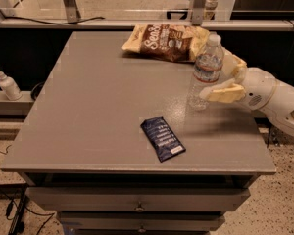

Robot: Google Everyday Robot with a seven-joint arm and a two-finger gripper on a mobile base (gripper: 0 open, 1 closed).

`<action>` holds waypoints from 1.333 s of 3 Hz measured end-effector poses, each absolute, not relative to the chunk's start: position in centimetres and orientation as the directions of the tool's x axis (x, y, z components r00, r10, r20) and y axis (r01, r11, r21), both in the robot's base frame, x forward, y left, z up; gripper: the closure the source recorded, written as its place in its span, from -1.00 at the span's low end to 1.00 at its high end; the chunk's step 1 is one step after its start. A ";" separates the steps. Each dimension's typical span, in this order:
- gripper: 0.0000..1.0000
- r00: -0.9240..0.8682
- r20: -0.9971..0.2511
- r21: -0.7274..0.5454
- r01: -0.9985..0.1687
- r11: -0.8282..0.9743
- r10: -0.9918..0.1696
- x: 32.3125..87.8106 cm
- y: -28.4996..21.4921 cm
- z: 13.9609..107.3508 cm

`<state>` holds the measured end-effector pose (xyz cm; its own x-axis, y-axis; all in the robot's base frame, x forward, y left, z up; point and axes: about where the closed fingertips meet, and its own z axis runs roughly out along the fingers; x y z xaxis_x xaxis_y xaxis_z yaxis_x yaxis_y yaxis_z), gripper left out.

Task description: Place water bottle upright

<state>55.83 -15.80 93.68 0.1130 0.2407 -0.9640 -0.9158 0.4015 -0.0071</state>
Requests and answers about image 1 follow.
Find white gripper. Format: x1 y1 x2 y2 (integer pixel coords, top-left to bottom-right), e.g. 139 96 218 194
199 48 277 111

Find clear plastic water bottle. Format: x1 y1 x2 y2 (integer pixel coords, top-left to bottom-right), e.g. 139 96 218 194
188 33 224 111

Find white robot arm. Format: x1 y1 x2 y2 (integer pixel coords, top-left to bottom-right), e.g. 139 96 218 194
200 49 294 137

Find white pump dispenser bottle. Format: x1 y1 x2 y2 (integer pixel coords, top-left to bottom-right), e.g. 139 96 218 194
0 70 22 101

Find brown yellow chip bag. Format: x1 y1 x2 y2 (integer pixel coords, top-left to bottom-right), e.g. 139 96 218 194
122 24 210 62

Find dark blue snack wrapper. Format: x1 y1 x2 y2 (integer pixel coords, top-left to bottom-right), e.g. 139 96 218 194
140 117 186 163

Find grey drawer cabinet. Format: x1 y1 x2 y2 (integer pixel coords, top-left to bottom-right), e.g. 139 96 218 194
2 31 275 235

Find metal frame post right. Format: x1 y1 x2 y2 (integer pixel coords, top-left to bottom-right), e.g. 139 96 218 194
191 0 206 25

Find metal frame post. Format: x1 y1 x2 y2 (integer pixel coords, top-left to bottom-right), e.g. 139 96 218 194
191 0 206 25
63 0 81 24

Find metal frame post left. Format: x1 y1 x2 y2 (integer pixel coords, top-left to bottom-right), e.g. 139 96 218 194
63 0 81 24

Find black cable on ledge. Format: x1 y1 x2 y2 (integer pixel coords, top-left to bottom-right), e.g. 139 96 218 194
0 10 106 25

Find black floor cables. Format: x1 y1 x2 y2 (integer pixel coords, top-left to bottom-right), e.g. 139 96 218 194
0 135 57 235

